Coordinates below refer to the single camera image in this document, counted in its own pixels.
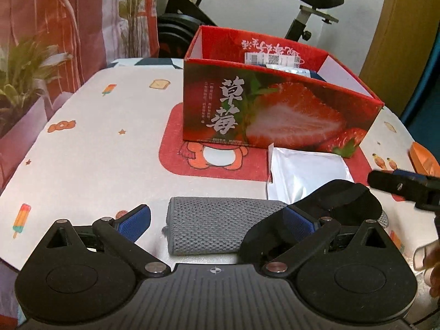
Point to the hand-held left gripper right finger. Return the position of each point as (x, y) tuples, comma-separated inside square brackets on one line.
[(299, 223)]

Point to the orange paper boat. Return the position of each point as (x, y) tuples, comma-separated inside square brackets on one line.
[(424, 160)]

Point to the white labelled packet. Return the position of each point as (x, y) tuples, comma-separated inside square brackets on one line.
[(271, 60)]

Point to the grey towel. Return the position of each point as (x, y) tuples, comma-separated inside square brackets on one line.
[(213, 223)]

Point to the red bamboo print curtain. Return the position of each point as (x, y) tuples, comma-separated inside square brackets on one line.
[(51, 41)]

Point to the white cartoon print tablecloth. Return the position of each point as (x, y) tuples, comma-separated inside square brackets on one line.
[(103, 144)]

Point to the person's right hand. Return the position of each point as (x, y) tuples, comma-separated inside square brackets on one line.
[(433, 271)]

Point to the red strawberry print box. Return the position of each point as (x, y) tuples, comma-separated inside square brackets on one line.
[(275, 117)]

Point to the wooden door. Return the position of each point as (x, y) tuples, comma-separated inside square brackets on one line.
[(395, 41)]

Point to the black fabric wrap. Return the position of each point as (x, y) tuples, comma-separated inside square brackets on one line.
[(343, 196)]

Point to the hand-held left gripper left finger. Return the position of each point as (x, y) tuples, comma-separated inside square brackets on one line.
[(134, 222)]

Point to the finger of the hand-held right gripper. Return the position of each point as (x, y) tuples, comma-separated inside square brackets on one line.
[(385, 182), (410, 175)]

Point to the white plastic pouch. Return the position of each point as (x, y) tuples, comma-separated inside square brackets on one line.
[(309, 172)]

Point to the blue packet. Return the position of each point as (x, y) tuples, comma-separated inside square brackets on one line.
[(312, 74)]

